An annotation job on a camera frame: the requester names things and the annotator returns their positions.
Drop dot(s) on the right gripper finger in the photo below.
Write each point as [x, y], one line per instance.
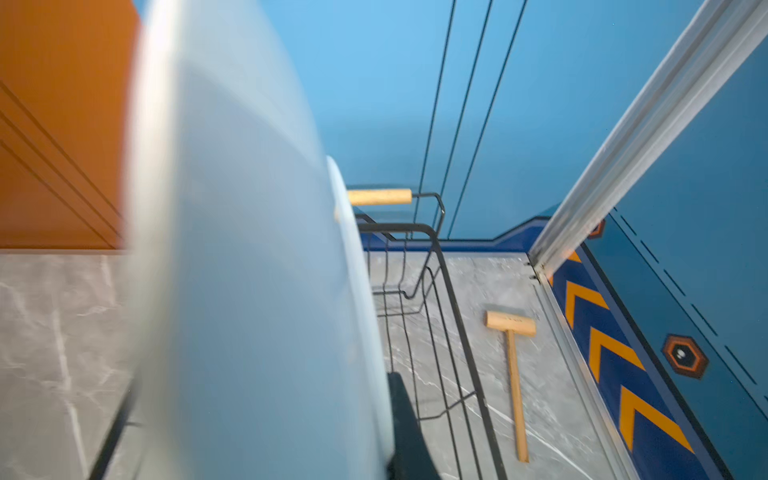
[411, 459]

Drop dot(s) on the wooden mallet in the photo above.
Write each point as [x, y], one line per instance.
[512, 326]

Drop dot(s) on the black wire dish rack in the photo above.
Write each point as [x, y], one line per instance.
[438, 312]

